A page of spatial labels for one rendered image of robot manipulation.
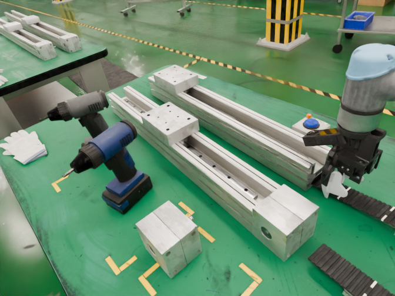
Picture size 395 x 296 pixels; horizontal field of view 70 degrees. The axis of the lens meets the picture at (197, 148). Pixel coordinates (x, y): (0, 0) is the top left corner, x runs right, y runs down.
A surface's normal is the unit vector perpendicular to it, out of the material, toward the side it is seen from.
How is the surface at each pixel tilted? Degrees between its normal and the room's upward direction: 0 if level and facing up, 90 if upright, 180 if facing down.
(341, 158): 90
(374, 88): 90
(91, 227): 0
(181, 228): 0
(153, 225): 0
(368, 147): 90
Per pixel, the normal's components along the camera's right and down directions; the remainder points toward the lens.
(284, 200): -0.13, -0.78
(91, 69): 0.66, 0.40
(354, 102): -0.81, 0.44
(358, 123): -0.40, 0.61
